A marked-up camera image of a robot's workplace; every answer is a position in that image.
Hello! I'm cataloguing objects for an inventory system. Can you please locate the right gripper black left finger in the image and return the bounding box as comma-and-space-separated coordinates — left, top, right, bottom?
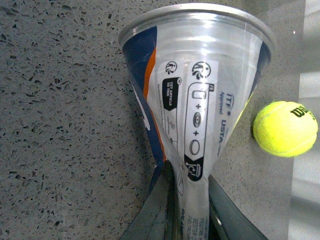
120, 161, 178, 240

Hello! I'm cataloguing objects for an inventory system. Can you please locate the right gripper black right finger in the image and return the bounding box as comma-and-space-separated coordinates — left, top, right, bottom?
208, 176, 267, 240

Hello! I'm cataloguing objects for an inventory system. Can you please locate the clear plastic tennis ball can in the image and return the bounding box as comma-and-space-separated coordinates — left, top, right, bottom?
118, 3, 275, 240

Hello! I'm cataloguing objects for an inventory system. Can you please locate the tennis ball behind can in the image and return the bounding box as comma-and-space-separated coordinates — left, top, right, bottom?
252, 101, 319, 158

